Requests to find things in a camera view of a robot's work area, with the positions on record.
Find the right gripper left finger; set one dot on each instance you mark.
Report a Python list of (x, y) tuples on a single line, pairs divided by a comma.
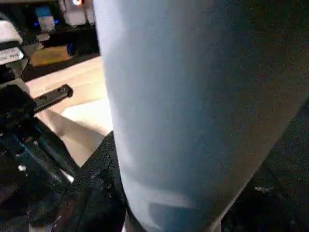
[(96, 193)]

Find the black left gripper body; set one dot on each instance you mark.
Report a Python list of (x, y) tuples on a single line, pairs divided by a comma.
[(24, 145)]

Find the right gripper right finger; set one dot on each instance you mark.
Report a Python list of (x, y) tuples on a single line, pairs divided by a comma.
[(265, 207)]

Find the white plastic table top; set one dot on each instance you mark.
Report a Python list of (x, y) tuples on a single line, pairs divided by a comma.
[(79, 116)]

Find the white plastic table leg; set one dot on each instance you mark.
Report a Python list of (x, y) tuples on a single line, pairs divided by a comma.
[(181, 96)]

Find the yellow cardboard box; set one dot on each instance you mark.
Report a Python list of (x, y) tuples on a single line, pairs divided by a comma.
[(49, 56)]

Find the blue and white box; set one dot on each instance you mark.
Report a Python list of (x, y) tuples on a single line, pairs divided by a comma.
[(44, 19)]

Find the black storage shelf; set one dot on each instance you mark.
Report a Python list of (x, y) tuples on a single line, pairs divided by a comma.
[(24, 9)]

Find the white device box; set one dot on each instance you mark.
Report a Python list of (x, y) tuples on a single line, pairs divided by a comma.
[(74, 14)]

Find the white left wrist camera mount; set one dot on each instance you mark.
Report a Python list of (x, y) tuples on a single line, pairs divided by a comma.
[(9, 31)]

